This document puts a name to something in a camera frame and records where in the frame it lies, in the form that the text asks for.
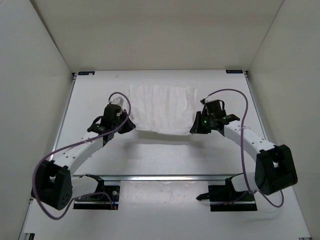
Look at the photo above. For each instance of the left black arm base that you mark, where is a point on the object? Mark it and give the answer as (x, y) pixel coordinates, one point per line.
(92, 192)

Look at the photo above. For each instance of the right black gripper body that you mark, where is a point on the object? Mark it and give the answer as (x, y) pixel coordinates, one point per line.
(207, 124)

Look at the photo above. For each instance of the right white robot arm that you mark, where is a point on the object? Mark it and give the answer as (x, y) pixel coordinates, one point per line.
(274, 165)

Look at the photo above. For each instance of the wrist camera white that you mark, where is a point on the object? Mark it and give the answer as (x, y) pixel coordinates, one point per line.
(118, 101)
(206, 104)

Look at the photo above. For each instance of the left blue corner label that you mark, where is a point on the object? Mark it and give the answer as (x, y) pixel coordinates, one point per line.
(86, 73)

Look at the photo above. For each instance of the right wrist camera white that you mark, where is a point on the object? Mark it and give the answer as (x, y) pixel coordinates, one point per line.
(206, 104)

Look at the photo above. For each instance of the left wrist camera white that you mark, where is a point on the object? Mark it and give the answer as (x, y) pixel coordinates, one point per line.
(118, 101)

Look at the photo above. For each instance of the blue corner label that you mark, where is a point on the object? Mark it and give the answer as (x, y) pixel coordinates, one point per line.
(86, 73)
(234, 71)

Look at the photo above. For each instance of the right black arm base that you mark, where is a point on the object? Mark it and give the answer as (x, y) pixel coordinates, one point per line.
(224, 198)

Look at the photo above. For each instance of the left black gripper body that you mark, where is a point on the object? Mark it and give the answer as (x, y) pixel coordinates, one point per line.
(119, 122)

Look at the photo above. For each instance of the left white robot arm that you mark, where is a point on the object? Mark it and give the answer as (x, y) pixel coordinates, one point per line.
(54, 182)

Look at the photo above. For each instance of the white pleated skirt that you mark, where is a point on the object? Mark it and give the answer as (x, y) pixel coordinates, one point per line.
(163, 109)

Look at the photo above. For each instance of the right blue corner label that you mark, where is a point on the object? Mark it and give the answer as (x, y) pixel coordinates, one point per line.
(234, 71)

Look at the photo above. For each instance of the aluminium front rail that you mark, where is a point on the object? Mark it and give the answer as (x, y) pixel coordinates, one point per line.
(166, 178)

